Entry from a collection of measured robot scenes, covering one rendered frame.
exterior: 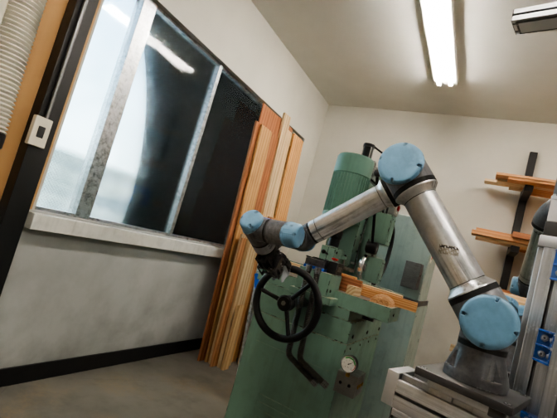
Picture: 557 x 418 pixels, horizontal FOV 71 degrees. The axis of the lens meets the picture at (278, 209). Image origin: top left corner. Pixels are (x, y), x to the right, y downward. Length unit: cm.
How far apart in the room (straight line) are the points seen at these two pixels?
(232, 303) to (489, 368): 226
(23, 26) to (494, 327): 183
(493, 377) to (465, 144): 329
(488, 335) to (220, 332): 238
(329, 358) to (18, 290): 149
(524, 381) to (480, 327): 40
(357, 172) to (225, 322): 177
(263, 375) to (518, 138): 328
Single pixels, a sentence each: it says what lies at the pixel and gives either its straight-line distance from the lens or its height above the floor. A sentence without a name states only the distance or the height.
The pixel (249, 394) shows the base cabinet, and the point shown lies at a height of 37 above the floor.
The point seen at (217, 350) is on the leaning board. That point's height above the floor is 12.
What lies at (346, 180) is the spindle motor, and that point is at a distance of 180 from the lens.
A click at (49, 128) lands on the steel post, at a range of 204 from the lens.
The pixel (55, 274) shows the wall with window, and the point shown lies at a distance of 235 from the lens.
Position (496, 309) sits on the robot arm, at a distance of 98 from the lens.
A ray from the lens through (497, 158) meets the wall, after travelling 420.
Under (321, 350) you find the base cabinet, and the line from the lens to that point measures 169.
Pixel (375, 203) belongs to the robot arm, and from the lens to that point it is 121.
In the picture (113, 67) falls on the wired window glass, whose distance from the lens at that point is 245.
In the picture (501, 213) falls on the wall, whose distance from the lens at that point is 408.
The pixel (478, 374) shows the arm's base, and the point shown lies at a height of 85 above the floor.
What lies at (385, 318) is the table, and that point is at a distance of 160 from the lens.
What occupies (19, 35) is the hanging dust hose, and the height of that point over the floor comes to 151.
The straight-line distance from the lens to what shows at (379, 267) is 193.
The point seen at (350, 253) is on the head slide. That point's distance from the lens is 191.
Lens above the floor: 103
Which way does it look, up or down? 5 degrees up
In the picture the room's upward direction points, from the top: 16 degrees clockwise
